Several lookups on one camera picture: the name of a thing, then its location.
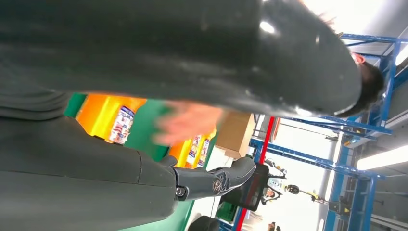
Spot brown cardboard box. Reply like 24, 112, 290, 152
215, 111, 256, 159

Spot red pole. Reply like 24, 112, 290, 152
234, 116, 276, 231

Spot green plastic crate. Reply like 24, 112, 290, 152
217, 202, 239, 223

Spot white background humanoid robot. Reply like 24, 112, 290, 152
261, 158, 301, 205

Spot yellow hoist device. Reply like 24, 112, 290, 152
299, 189, 327, 205

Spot ceiling light strip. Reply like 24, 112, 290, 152
356, 145, 408, 172
395, 44, 408, 66

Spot blue metal rack frame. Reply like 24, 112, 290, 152
220, 32, 408, 231

